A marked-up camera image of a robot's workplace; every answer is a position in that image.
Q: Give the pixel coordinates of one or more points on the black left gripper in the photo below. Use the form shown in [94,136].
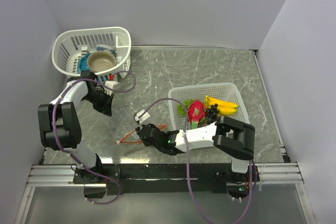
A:
[106,107]

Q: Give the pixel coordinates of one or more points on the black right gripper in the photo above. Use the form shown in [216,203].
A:
[138,128]

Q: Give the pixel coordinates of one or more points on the clear zip top bag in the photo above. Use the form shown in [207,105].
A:
[130,138]

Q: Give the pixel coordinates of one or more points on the green fake grapes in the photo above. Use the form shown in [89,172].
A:
[187,103]

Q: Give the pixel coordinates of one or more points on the red fake apple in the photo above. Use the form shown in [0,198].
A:
[196,113]

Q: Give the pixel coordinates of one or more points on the dark fake grapes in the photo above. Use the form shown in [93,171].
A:
[211,114]

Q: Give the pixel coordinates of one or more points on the yellow fake banana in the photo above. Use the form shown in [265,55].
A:
[223,107]

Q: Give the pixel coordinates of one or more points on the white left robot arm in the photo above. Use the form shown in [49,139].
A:
[59,125]

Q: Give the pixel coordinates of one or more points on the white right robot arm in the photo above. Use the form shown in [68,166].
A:
[233,137]

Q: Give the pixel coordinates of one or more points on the beige bowl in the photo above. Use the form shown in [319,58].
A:
[101,61]

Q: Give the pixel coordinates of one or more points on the blue plate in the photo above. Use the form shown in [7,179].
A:
[83,64]

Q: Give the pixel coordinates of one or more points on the blue patterned white dish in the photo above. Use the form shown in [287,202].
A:
[103,47]

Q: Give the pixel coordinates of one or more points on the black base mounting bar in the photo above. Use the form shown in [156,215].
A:
[217,178]

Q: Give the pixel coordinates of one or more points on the white perforated tray basket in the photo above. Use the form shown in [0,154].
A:
[226,91]

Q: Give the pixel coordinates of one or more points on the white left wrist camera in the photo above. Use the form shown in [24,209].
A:
[111,83]

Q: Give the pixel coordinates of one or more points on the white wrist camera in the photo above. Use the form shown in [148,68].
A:
[111,83]
[142,117]

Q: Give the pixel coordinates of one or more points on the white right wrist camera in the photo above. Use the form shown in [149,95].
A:
[142,117]

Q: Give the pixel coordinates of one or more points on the aluminium frame rail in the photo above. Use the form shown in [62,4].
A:
[62,175]

